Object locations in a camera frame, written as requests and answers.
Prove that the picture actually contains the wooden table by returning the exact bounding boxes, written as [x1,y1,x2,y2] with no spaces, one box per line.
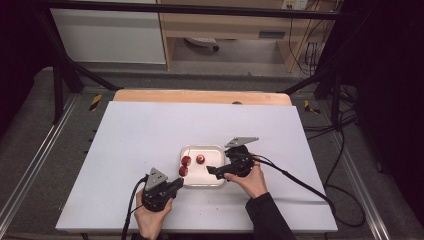
[112,88,293,107]

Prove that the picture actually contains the white cabinet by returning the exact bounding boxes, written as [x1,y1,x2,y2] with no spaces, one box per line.
[49,0,167,65]

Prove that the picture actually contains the black metal stand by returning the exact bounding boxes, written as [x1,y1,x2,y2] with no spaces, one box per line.
[35,9,125,125]
[282,61,345,132]

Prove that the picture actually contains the aluminium rail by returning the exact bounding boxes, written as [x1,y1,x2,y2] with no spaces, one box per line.
[335,139,392,240]
[0,94,80,228]

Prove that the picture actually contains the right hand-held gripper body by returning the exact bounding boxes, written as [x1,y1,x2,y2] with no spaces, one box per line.
[224,136,260,178]

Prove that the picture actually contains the person's right hand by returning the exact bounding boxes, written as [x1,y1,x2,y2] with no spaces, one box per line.
[223,162,269,200]

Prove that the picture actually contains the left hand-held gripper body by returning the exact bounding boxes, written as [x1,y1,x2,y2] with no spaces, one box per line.
[141,167,175,213]

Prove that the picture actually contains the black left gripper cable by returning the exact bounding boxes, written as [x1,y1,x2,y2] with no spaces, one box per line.
[120,175,148,240]

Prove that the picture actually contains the office chair base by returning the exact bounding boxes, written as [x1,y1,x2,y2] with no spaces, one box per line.
[184,36,221,52]

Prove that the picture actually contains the white rectangular tray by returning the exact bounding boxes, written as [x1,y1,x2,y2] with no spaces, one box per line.
[179,145,227,188]

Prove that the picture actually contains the person's left hand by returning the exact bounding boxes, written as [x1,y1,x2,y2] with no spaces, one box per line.
[133,189,174,240]

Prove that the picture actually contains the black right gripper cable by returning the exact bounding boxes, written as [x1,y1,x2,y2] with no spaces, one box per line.
[248,153,367,228]

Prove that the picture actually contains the black hanging cables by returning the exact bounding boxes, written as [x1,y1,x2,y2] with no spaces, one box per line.
[287,0,335,77]

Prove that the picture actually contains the black floor cables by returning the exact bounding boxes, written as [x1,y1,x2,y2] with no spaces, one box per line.
[302,83,360,142]

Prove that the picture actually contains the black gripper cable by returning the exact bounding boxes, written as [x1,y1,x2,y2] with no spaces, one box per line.
[248,153,367,228]
[120,175,148,240]

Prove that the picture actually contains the black metal frame bar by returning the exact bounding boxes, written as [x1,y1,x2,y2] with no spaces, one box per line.
[42,0,355,21]

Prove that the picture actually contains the yellow black tape strip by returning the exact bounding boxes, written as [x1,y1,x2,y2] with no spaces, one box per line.
[303,99,321,115]
[88,93,103,112]

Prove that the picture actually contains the light wooden desk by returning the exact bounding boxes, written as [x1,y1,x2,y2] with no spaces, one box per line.
[156,0,338,73]

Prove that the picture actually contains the white wall socket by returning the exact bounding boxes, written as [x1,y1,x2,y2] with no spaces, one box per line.
[281,0,310,11]

